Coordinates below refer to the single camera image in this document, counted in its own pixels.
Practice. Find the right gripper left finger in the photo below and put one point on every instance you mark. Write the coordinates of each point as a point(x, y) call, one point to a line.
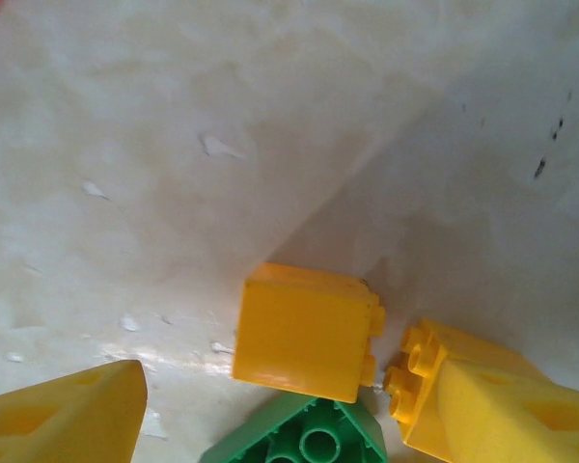
point(63, 415)

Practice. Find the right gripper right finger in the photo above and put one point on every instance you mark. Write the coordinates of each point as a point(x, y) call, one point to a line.
point(511, 419)

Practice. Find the yellow lego block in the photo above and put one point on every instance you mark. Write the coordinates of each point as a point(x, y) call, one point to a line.
point(299, 333)
point(468, 345)

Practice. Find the green lego brick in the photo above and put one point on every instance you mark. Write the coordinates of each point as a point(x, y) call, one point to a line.
point(251, 441)

